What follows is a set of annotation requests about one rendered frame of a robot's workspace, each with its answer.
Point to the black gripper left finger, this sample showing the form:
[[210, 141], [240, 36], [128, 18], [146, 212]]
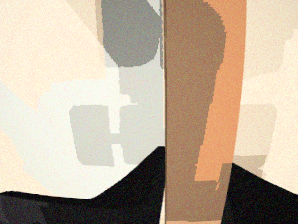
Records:
[[136, 199]]

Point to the long wooden rail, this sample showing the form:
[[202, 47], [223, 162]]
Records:
[[204, 52]]

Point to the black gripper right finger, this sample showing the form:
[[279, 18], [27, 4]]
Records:
[[252, 200]]

